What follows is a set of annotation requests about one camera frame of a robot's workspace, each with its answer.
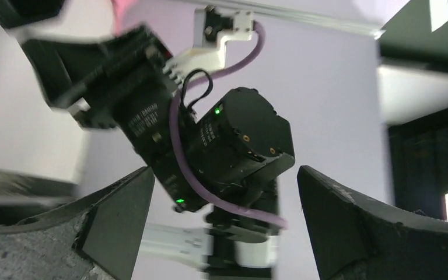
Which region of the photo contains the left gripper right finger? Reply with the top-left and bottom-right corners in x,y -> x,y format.
297,166 -> 448,280

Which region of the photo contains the pink cloth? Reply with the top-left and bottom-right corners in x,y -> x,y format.
111,0 -> 136,35

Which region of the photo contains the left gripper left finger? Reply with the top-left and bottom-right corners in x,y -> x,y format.
0,167 -> 155,279

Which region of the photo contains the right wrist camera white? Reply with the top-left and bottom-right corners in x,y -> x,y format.
163,6 -> 254,82

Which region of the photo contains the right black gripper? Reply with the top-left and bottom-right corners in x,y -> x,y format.
21,24 -> 178,129

